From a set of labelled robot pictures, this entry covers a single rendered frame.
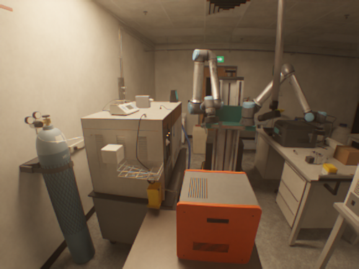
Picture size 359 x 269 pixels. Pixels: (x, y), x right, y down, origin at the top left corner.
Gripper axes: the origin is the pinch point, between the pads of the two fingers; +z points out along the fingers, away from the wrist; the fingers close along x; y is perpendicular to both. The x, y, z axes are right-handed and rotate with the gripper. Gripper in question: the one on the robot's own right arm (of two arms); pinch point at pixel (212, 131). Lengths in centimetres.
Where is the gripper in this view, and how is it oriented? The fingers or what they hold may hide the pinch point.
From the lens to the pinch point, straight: 165.4
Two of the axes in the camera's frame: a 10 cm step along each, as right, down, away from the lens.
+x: -9.9, 1.0, 0.8
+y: 0.9, 1.2, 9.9
